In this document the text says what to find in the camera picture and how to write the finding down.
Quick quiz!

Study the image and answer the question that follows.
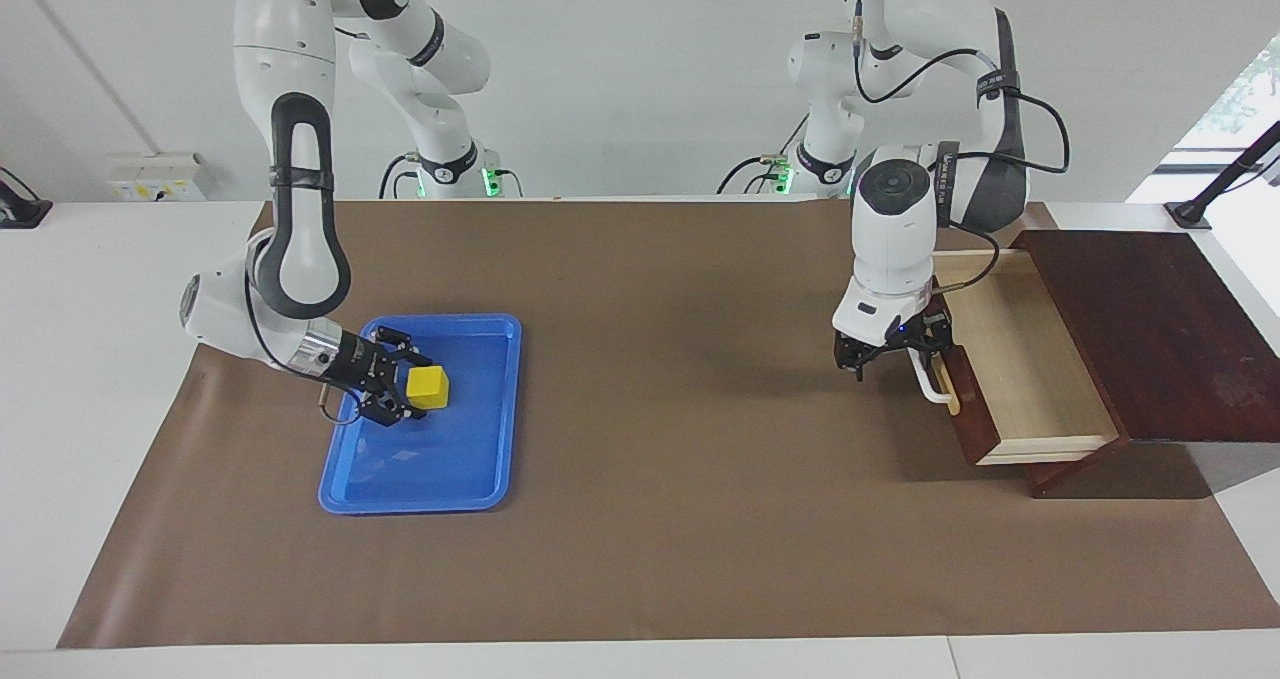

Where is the black left arm base cable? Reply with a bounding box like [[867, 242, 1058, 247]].
[[716, 114, 811, 197]]

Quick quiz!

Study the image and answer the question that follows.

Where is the white wall socket box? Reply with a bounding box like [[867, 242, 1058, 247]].
[[107, 153, 208, 203]]

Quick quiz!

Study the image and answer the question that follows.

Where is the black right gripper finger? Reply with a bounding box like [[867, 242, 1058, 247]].
[[374, 325, 435, 369], [358, 387, 429, 429]]

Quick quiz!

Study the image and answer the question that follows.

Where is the dark brown wooden cabinet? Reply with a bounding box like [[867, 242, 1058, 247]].
[[1010, 229, 1280, 501]]

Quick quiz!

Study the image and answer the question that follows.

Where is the yellow block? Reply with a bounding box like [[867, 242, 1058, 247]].
[[406, 364, 451, 411]]

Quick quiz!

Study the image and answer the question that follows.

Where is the black arm base cable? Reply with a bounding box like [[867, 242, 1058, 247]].
[[377, 152, 523, 201], [716, 114, 811, 197]]

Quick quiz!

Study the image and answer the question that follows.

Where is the brown table mat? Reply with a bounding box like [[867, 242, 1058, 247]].
[[57, 199, 1280, 650]]

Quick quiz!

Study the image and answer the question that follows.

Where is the black camera stand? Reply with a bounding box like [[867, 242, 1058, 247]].
[[1164, 119, 1280, 231]]

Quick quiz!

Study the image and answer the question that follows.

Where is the black right arm base cable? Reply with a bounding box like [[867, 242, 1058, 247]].
[[377, 152, 523, 201]]

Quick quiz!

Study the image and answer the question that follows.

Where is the blue plastic tray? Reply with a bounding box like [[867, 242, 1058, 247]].
[[318, 313, 524, 516]]

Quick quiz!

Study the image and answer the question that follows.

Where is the wooden drawer with white handle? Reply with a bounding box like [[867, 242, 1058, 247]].
[[913, 247, 1122, 468]]

